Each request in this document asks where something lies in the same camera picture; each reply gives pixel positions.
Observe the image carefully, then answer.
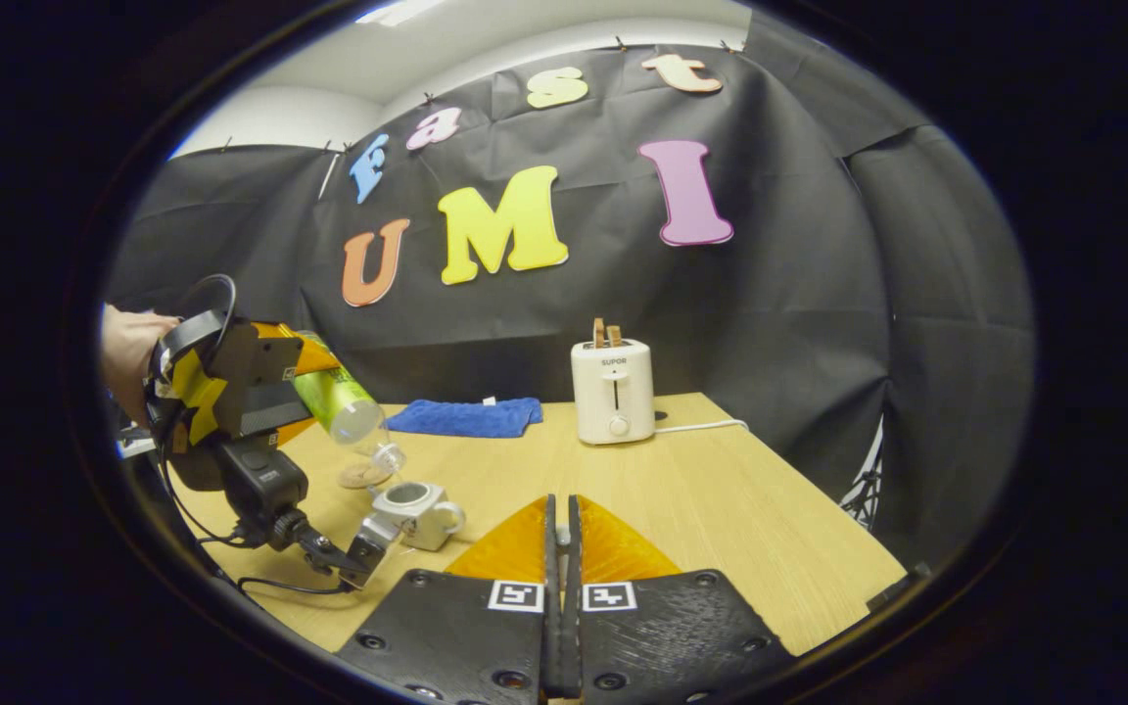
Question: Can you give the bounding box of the white toaster cable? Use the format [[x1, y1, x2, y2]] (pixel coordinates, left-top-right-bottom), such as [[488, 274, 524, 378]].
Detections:
[[654, 419, 751, 436]]

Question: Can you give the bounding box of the white ceramic teacup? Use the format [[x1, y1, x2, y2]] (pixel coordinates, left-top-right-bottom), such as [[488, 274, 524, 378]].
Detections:
[[371, 481, 466, 551]]

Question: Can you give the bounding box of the black metal tripod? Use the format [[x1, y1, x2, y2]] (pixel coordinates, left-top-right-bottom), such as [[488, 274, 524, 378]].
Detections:
[[838, 416, 886, 530]]

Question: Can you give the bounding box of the green label water bottle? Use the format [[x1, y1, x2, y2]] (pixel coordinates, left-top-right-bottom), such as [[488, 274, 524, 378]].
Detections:
[[292, 331, 406, 479]]

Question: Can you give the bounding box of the round wooden coaster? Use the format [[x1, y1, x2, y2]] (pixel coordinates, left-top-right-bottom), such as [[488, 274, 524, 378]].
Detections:
[[339, 460, 394, 491]]

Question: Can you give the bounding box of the blue towel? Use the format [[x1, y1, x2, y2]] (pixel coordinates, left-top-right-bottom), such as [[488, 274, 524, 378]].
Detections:
[[386, 397, 544, 439]]

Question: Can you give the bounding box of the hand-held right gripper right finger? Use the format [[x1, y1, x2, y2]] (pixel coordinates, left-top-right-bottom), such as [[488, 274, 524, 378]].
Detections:
[[564, 494, 798, 705]]

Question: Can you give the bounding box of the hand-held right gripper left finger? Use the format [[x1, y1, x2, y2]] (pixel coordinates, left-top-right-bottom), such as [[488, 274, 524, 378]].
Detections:
[[334, 493, 565, 705]]

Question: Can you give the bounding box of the black cable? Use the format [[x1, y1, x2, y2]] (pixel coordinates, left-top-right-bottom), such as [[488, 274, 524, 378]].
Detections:
[[177, 274, 238, 341], [158, 421, 354, 598]]

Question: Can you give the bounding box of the white toaster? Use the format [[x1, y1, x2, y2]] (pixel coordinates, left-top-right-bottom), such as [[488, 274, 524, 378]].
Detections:
[[570, 338, 656, 447]]

